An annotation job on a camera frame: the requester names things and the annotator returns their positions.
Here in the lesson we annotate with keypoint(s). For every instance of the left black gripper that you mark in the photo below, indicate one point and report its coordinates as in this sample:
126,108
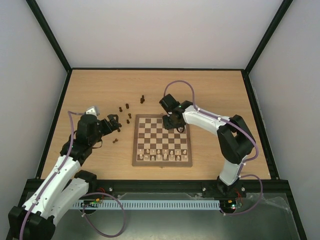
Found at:
115,125

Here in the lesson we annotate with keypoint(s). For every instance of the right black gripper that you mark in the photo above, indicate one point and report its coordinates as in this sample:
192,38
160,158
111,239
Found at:
170,123

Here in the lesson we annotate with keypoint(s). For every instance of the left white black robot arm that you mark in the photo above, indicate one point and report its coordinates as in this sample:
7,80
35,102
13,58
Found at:
38,217

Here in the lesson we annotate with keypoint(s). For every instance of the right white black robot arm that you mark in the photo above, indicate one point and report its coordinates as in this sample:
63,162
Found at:
235,139

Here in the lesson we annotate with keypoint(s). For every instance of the wooden chess board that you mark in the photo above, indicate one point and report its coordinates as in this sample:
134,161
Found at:
149,133

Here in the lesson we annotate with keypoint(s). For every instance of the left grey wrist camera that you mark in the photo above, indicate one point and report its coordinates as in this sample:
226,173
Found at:
93,110

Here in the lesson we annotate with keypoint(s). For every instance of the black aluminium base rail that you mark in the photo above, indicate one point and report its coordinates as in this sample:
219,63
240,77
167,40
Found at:
208,188

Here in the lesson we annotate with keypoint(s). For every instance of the light blue cable duct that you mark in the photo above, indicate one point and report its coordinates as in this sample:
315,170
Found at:
156,205

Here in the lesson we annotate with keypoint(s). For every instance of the black frame post right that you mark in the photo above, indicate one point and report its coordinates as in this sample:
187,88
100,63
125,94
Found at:
276,20

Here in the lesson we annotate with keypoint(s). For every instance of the black frame post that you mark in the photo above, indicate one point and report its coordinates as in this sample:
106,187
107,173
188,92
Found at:
43,23
276,20

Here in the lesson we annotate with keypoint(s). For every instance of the black frame post left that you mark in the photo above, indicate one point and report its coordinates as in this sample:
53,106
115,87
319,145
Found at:
43,23

